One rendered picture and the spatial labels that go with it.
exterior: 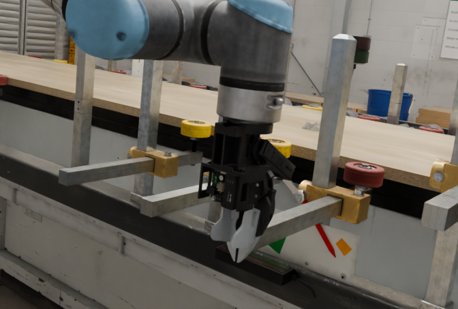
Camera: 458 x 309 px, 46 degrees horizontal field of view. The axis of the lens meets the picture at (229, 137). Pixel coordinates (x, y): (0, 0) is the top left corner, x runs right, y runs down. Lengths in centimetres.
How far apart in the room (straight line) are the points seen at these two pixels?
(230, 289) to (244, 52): 73
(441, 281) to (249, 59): 54
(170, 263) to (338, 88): 64
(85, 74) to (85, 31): 88
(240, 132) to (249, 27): 14
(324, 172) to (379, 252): 30
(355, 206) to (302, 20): 838
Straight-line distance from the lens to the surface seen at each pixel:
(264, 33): 71
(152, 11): 67
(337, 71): 105
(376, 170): 114
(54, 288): 220
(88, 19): 66
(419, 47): 856
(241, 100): 71
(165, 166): 133
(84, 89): 155
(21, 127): 222
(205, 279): 135
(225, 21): 73
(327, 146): 107
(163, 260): 143
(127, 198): 145
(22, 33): 385
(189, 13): 75
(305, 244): 112
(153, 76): 135
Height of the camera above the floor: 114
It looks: 10 degrees down
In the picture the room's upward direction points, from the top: 6 degrees clockwise
